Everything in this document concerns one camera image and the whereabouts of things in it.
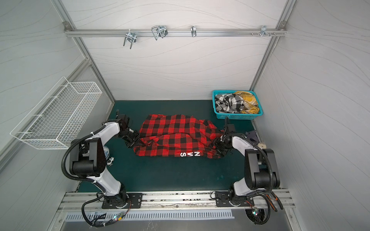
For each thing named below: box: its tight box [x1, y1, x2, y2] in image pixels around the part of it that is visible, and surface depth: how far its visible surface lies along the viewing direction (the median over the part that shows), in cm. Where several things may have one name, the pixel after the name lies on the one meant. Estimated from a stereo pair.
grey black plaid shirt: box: [214, 93, 245, 114], surface depth 109 cm
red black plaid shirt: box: [133, 114, 224, 158], surface depth 97 cm
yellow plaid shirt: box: [233, 90, 260, 115], surface depth 107 cm
